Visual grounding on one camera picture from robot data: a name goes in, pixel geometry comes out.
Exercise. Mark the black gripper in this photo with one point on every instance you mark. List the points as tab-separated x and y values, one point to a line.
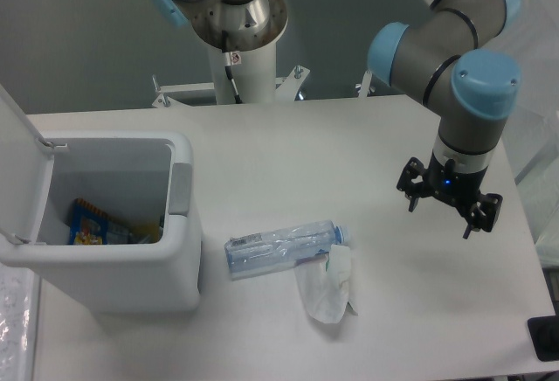
453	178

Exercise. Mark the white paper wrapper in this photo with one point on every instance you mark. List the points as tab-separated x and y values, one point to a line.
326	285

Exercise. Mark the crushed clear plastic bottle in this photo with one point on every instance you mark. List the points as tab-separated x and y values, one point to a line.
269	252

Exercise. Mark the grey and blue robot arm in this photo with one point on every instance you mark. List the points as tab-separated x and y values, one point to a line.
443	65

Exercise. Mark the white trash can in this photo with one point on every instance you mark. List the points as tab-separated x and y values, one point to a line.
145	182

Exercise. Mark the white trash can lid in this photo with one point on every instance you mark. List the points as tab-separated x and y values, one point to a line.
27	160

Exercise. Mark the translucent plastic box right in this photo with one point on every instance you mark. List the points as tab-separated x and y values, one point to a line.
531	133

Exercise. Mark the black device at table edge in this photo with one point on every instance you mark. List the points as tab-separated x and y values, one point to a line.
543	331

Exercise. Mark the blue snack packet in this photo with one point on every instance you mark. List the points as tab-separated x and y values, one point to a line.
88	224

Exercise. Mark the clear plastic sheet left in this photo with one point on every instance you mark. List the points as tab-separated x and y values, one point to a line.
20	291

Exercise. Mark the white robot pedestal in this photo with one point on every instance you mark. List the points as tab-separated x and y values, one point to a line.
247	77

